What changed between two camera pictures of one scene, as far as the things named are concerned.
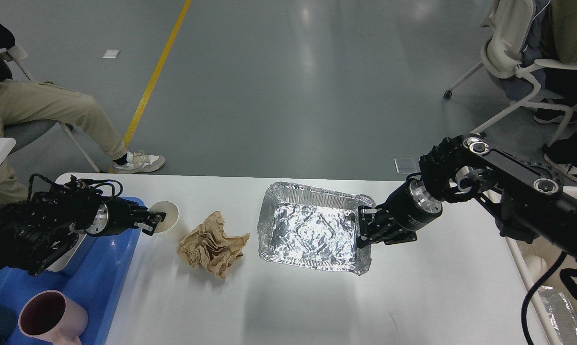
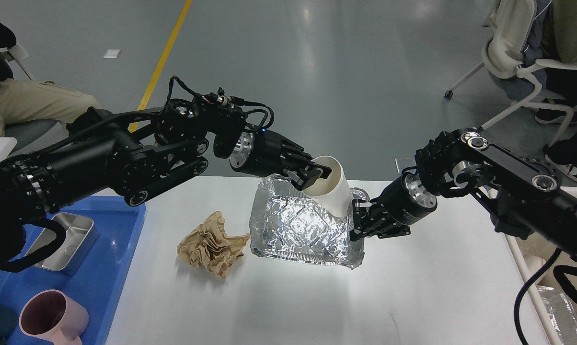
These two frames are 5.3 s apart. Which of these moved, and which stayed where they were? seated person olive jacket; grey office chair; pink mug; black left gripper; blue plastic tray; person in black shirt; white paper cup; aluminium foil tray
Moved: black left gripper; white paper cup; aluminium foil tray
Stayed: person in black shirt; grey office chair; blue plastic tray; seated person olive jacket; pink mug
